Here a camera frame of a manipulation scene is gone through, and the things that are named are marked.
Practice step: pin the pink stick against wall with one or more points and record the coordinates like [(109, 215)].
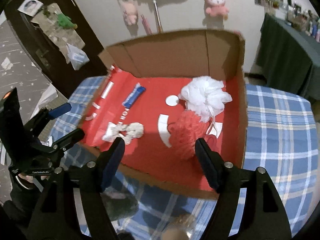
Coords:
[(146, 25)]

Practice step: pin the blue plaid tablecloth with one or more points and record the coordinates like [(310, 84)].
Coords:
[(281, 137)]

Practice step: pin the green plush toy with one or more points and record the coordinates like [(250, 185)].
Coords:
[(65, 22)]

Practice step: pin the pale pink plush toy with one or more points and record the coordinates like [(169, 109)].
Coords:
[(130, 12)]

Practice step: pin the white mesh bath pouf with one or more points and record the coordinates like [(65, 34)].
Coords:
[(204, 96)]

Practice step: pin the red mesh bath pouf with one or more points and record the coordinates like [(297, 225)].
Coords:
[(186, 130)]

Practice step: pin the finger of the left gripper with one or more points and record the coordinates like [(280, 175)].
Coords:
[(68, 141), (59, 111)]

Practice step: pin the dark cloth side table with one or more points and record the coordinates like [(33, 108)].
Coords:
[(289, 59)]

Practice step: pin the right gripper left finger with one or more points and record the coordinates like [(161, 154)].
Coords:
[(104, 168)]

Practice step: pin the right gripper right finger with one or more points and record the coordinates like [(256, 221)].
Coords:
[(218, 175)]

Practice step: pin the orange handled mop pole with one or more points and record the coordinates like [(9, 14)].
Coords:
[(158, 20)]

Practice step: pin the red cardboard box tray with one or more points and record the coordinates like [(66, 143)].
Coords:
[(164, 64)]

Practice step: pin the beige knitted scrunchie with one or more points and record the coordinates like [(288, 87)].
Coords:
[(131, 131)]

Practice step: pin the pink bear plush toy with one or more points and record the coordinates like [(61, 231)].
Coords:
[(215, 8)]

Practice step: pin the small glass jar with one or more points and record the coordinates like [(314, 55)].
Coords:
[(181, 228)]

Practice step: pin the plastic bag on door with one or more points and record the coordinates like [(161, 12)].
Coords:
[(77, 57)]

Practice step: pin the dark wooden door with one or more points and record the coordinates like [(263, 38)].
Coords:
[(47, 55)]

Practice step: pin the blue white snack packet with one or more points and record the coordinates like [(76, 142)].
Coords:
[(134, 95)]

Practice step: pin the white fluffy plush toy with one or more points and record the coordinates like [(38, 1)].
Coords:
[(113, 131)]

